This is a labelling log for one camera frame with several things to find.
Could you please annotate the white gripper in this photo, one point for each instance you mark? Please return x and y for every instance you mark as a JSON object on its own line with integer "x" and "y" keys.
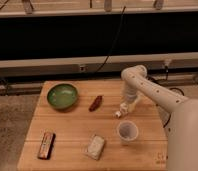
{"x": 129, "y": 102}

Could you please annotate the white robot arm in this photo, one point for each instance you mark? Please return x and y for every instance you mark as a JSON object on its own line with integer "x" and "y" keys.
{"x": 182, "y": 147}

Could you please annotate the green ceramic bowl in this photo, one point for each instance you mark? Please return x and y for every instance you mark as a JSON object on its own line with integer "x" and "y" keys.
{"x": 62, "y": 96}

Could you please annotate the red chili pepper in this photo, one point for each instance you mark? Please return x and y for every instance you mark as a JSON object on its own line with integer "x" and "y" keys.
{"x": 96, "y": 103}

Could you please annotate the clear plastic cup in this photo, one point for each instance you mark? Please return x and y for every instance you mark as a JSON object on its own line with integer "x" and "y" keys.
{"x": 127, "y": 132}

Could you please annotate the wooden board table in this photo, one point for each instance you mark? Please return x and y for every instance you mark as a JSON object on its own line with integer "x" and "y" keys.
{"x": 75, "y": 127}

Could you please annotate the brown chocolate bar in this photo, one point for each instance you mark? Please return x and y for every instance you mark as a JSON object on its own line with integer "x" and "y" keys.
{"x": 46, "y": 146}

